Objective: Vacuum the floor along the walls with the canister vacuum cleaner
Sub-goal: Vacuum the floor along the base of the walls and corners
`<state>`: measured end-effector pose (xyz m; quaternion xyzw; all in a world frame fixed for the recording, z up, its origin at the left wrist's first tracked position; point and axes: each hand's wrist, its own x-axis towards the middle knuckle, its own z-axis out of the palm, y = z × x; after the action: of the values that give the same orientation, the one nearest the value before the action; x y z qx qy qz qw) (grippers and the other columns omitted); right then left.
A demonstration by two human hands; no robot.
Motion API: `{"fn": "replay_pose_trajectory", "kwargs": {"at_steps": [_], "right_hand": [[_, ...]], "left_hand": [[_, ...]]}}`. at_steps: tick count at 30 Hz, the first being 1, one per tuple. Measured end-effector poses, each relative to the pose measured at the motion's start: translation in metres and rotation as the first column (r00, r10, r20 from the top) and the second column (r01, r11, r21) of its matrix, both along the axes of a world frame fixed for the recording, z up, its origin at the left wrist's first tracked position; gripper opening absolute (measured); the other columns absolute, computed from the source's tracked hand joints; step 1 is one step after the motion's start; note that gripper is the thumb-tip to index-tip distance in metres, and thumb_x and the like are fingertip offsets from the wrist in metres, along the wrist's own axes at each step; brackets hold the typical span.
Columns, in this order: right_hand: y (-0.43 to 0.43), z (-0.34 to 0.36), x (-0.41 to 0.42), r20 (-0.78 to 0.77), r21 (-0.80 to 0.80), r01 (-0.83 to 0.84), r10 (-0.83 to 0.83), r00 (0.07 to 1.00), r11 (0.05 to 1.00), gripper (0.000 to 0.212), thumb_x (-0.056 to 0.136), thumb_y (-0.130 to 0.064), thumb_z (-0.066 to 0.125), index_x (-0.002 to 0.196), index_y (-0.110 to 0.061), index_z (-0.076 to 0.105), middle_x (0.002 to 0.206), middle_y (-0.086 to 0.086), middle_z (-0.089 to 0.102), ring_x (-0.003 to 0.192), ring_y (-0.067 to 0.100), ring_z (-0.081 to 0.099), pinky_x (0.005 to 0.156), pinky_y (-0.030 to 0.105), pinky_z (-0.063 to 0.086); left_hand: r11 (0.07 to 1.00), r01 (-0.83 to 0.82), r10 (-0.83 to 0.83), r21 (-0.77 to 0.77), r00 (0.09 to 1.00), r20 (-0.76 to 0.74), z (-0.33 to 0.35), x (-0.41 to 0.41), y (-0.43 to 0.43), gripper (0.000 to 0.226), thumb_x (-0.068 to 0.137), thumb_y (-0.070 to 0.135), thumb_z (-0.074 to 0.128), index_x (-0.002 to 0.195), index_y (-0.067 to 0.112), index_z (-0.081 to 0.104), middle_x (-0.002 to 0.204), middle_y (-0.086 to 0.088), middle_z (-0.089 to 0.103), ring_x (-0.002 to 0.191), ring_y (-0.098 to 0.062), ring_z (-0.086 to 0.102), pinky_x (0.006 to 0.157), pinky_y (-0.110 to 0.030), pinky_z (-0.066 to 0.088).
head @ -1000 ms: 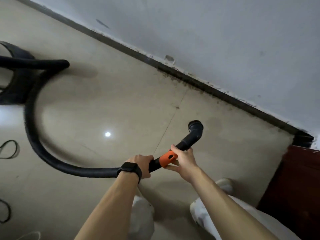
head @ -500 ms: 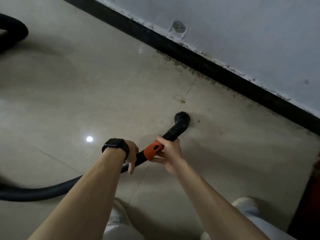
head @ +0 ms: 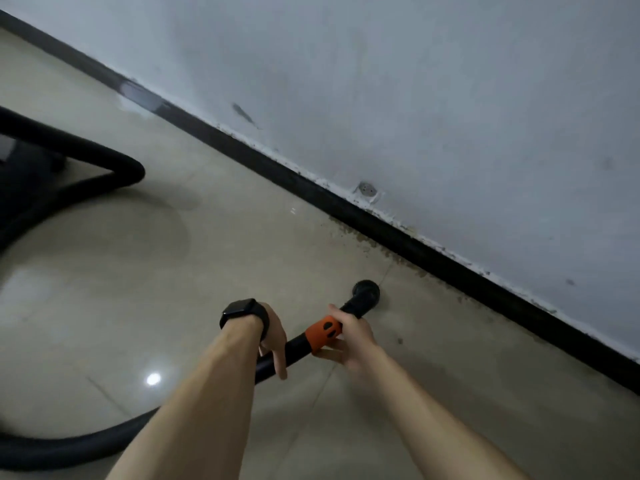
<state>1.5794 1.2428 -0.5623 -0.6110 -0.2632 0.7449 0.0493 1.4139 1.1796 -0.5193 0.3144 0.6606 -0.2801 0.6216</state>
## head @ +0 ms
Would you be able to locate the person's left hand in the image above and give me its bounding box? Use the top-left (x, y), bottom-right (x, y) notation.
top-left (257, 301), bottom-right (290, 382)

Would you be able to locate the person's right hand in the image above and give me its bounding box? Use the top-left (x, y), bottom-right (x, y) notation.
top-left (311, 303), bottom-right (384, 381)

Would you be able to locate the black vacuum hose with nozzle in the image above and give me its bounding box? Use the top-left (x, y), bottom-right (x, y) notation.
top-left (0, 105), bottom-right (383, 472)

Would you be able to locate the person's right forearm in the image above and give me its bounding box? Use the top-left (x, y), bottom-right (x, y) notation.
top-left (357, 347), bottom-right (531, 480)

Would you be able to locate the person's left forearm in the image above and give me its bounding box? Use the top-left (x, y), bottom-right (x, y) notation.
top-left (107, 314), bottom-right (265, 480)

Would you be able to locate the black smartwatch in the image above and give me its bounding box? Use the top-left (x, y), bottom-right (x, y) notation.
top-left (218, 297), bottom-right (271, 343)

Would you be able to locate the black baseboard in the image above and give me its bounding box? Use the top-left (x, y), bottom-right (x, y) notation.
top-left (0, 9), bottom-right (640, 397)

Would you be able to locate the round grey wall outlet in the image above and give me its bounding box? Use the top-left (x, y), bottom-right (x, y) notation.
top-left (351, 180), bottom-right (384, 204)

